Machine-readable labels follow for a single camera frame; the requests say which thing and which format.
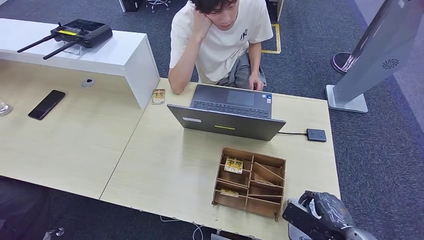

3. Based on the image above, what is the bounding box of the black remote controller with antennas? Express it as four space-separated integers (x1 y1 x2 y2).
17 18 114 61

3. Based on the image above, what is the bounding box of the person's right hand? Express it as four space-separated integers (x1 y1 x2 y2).
192 9 213 42

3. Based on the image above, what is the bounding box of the white card reader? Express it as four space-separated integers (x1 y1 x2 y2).
286 197 321 240

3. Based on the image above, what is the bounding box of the black smartphone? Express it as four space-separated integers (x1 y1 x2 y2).
28 89 67 121

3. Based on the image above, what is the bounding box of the silver kiosk stand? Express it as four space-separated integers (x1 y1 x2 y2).
325 0 424 114

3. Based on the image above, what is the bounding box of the clear glass object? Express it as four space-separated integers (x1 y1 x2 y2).
0 97 14 117

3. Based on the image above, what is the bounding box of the yellow printed room key card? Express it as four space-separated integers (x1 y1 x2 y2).
223 156 244 175
219 188 240 198
151 88 166 106

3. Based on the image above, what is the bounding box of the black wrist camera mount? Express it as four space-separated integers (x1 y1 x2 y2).
282 200 347 240

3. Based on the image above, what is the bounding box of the dark chair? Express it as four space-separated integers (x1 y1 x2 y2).
0 175 51 240

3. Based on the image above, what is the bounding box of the white counter shelf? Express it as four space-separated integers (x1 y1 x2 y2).
0 18 161 110

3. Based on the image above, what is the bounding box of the white cable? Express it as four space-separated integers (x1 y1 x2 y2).
159 215 205 240

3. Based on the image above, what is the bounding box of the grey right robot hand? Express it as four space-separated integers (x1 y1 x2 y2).
297 190 356 233

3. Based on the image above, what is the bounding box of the grey laptop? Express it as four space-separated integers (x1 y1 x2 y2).
166 83 287 142

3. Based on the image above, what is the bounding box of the clear acrylic stand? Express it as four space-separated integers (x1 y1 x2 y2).
62 43 86 57

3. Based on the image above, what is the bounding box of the person's left hand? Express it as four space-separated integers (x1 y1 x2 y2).
248 73 265 92

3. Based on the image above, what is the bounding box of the person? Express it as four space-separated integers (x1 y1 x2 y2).
167 0 275 96

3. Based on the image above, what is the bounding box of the small black square device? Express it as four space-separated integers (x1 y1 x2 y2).
306 128 328 143

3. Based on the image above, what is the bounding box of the round stanchion base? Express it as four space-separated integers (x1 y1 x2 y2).
331 52 354 75

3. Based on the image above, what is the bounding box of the black box on floor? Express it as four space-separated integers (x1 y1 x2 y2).
118 0 142 13

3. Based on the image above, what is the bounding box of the wooden compartment box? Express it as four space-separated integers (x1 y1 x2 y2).
211 147 287 222

